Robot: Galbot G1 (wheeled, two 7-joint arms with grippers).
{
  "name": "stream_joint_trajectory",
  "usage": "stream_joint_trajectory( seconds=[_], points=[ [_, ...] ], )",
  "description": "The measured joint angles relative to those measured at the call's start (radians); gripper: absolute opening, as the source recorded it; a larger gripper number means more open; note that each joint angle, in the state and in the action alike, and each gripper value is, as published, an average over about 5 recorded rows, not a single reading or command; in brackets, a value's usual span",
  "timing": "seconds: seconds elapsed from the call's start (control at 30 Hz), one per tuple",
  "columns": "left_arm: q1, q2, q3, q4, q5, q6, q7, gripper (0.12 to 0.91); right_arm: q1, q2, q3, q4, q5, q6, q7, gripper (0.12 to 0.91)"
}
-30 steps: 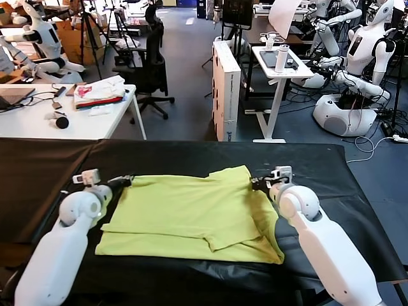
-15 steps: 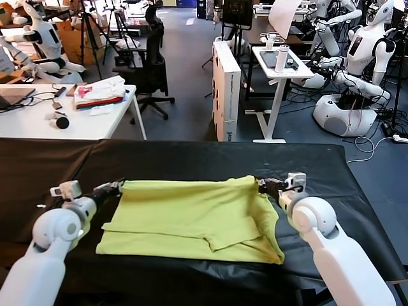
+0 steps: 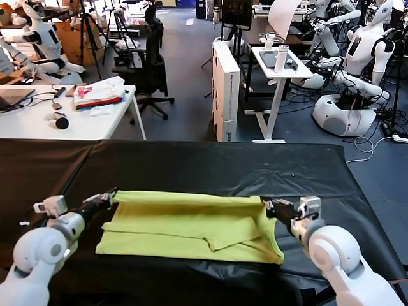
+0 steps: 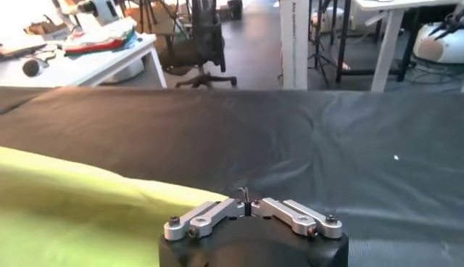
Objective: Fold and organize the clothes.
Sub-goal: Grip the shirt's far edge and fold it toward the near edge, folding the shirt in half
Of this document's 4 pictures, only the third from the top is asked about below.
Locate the white bottle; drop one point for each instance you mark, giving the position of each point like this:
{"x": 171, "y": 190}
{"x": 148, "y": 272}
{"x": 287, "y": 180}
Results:
{"x": 280, "y": 59}

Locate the small white standing desk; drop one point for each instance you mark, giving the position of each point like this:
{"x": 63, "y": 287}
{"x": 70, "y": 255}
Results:
{"x": 302, "y": 75}

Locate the small brown card reader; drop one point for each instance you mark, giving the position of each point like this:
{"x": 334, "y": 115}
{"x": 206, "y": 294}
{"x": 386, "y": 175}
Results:
{"x": 57, "y": 106}

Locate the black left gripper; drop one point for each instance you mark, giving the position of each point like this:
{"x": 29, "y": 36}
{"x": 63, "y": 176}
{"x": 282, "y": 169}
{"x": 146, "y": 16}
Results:
{"x": 87, "y": 210}

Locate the stack of folded clothes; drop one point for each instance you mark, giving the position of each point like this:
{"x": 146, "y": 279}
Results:
{"x": 98, "y": 92}

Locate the white curved paper sheet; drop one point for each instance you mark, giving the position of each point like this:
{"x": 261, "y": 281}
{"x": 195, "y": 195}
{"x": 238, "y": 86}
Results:
{"x": 283, "y": 19}

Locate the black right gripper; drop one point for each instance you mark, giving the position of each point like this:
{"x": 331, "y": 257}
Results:
{"x": 287, "y": 215}

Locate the tall white carton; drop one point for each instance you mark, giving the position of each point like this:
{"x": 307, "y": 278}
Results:
{"x": 230, "y": 95}

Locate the long white desk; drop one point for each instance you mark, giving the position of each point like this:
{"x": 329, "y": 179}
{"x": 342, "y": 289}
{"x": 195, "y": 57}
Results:
{"x": 28, "y": 127}

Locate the dark tablet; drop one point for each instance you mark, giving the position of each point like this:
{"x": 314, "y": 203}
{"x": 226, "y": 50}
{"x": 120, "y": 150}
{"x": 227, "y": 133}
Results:
{"x": 267, "y": 60}

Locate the black monitor on stand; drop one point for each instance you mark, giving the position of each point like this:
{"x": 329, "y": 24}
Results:
{"x": 236, "y": 12}

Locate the grey laptop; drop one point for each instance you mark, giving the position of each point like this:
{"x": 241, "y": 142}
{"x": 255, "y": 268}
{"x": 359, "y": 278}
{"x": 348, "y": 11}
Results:
{"x": 13, "y": 95}

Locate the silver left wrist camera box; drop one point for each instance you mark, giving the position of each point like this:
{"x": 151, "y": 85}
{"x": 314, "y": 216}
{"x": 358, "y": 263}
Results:
{"x": 52, "y": 205}

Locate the matte dark table cover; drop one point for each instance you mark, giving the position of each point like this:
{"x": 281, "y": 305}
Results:
{"x": 38, "y": 178}

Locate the white power strip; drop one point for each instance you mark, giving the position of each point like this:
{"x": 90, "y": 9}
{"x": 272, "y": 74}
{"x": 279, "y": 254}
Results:
{"x": 399, "y": 138}

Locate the black camera tripod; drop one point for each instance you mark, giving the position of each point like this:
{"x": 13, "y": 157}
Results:
{"x": 119, "y": 19}
{"x": 83, "y": 32}

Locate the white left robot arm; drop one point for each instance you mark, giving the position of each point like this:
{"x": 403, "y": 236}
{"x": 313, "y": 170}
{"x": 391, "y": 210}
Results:
{"x": 35, "y": 252}

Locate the brown cardboard box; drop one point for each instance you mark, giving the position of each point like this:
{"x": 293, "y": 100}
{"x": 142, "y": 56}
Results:
{"x": 73, "y": 44}

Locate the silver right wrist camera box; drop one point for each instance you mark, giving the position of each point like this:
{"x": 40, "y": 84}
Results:
{"x": 310, "y": 205}

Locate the black usb hub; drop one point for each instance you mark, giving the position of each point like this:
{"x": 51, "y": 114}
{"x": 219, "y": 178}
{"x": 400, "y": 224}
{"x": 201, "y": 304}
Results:
{"x": 60, "y": 91}

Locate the yellow-green t-shirt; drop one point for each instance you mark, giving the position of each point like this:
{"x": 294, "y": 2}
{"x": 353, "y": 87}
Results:
{"x": 191, "y": 229}

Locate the black foam ball controller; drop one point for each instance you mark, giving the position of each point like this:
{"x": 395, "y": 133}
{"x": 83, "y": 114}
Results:
{"x": 62, "y": 123}

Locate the black office chair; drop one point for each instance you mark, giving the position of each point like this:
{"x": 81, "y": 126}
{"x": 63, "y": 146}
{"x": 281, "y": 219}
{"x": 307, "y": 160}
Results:
{"x": 155, "y": 73}

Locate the white humanoid robot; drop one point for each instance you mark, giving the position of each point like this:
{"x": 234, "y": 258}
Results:
{"x": 48, "y": 35}
{"x": 328, "y": 41}

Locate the black light stand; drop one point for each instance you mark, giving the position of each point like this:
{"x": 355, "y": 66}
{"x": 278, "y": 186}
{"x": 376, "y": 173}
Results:
{"x": 397, "y": 79}

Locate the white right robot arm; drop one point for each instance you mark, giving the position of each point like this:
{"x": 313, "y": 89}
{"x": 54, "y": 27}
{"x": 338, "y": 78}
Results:
{"x": 331, "y": 252}

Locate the white plastic packet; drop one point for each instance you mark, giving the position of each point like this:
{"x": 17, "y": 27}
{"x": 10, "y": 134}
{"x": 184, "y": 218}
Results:
{"x": 100, "y": 111}

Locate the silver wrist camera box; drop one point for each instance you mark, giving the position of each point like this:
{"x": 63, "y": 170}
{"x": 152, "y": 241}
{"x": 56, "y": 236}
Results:
{"x": 52, "y": 205}
{"x": 310, "y": 205}

